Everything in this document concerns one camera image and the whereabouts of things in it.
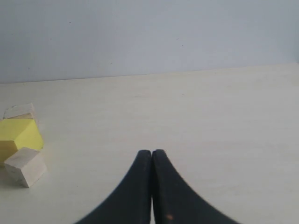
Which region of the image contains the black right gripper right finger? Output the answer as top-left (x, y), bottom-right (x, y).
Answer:
top-left (152, 149), bottom-right (237, 224)

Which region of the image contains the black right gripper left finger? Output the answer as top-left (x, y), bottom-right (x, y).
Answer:
top-left (77, 150), bottom-right (151, 224)

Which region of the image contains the yellow cube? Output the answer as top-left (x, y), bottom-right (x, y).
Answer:
top-left (0, 119), bottom-right (44, 163)

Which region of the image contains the small wooden cube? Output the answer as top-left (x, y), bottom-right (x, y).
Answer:
top-left (4, 147), bottom-right (47, 188)

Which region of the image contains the medium wooden cube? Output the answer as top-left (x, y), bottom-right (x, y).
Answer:
top-left (3, 103), bottom-right (39, 125)

